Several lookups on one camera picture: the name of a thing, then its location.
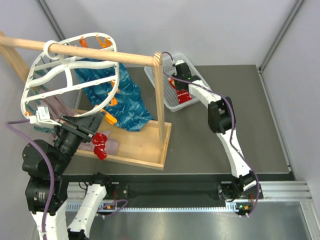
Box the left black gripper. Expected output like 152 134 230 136
52 109 106 173

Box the red christmas sock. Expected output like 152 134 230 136
168 78 193 104
91 132 108 160

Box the white round clip hanger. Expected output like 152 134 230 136
20 32 120 119

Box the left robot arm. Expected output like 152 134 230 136
22 112 114 240

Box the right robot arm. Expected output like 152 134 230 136
171 60 257 202

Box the orange clothes peg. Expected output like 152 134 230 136
108 97 118 107
100 109 118 125
109 79 120 97

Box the mauve grey cloth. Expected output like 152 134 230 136
40 96 119 155

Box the blue leaf-pattern cloth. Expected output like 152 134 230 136
75 63 153 132

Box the teal clothes peg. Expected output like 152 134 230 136
33 126 55 134

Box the white perforated plastic basket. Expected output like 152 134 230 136
144 52 209 112

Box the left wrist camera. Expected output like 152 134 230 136
28 105 61 129

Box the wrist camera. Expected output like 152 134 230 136
28 105 61 129
173 59 186 76

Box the wooden hanging rack frame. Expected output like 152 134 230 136
0 35 172 170

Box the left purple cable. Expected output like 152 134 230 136
5 119 56 235

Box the purple cable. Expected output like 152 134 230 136
5 119 56 235
161 51 261 218

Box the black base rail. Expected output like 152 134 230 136
56 173 266 208

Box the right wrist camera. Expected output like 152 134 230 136
173 59 186 76

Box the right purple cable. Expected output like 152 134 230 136
161 51 261 218

